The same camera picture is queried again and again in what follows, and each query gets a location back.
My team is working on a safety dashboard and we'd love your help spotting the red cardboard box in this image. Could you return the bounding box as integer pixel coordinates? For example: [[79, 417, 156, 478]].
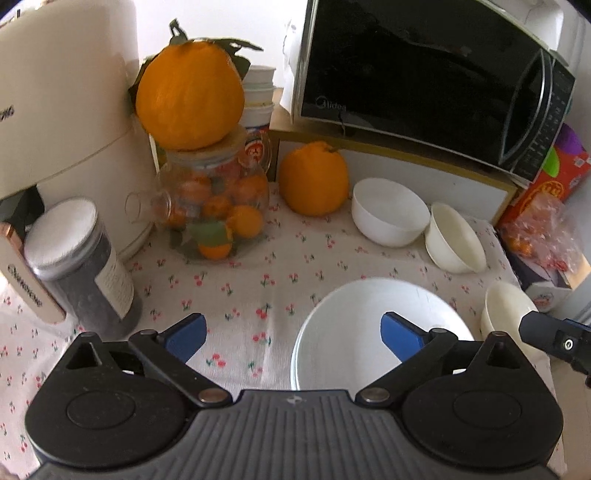
[[496, 122, 591, 222]]

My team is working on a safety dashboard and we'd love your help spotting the pile of small oranges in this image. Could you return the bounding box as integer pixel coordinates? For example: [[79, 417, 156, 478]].
[[166, 171, 269, 259]]

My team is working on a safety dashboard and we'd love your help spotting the small cream bowl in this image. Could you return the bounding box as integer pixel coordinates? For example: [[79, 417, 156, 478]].
[[480, 281, 542, 358], [425, 202, 488, 274]]

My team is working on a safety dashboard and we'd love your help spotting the orange without leaves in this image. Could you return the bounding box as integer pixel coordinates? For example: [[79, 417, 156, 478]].
[[278, 142, 350, 217]]

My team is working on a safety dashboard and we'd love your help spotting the large orange with leaves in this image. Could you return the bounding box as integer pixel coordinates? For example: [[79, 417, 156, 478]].
[[129, 18, 264, 151]]

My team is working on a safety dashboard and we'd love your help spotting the white refrigerator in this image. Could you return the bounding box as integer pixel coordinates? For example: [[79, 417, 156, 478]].
[[549, 0, 591, 134]]

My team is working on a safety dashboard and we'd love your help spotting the purple plastic object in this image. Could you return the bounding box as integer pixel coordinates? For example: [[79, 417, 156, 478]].
[[554, 122, 591, 158]]

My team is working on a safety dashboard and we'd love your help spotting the white cardboard box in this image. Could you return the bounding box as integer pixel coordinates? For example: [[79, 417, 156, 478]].
[[512, 254, 579, 315]]

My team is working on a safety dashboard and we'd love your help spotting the cherry print tablecloth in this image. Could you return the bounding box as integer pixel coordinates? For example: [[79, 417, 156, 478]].
[[0, 180, 565, 480]]

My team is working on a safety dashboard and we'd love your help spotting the white floral plate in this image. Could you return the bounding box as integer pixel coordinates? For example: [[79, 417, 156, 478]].
[[295, 277, 476, 391]]

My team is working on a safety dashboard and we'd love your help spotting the glass jar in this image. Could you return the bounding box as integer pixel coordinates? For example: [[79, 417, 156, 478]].
[[126, 124, 271, 265]]

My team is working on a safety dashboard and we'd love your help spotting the white plastic cup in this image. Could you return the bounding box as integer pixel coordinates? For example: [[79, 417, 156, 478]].
[[242, 65, 277, 87], [243, 85, 276, 107], [242, 104, 276, 177]]

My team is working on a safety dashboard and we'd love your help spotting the black microwave oven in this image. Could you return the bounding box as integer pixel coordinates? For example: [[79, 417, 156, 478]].
[[293, 0, 577, 186]]

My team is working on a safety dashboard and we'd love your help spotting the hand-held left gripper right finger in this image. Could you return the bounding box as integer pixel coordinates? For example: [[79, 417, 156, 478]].
[[355, 311, 525, 408]]

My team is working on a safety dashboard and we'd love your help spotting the wooden microwave stand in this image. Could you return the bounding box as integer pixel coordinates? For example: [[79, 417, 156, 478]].
[[269, 127, 518, 227]]

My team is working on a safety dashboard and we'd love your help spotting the cream air fryer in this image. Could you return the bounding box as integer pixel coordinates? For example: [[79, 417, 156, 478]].
[[0, 0, 157, 324]]

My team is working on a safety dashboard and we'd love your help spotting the white plastic bag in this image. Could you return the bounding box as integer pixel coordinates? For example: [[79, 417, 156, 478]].
[[278, 18, 309, 112]]

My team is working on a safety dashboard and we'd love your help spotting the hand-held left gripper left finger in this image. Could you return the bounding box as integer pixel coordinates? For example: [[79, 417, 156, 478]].
[[65, 313, 233, 408]]

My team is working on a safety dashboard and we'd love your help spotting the plastic bag of oranges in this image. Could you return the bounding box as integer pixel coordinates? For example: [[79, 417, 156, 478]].
[[499, 198, 585, 274]]

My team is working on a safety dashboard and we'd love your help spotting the green plastic object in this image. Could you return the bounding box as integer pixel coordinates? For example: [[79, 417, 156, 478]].
[[537, 151, 562, 186]]

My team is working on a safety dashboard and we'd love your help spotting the dark jar with white lid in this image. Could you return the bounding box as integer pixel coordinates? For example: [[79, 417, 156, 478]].
[[23, 198, 143, 341]]

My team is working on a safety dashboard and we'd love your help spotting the large white bowl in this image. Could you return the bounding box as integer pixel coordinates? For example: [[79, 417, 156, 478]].
[[351, 178, 431, 247]]

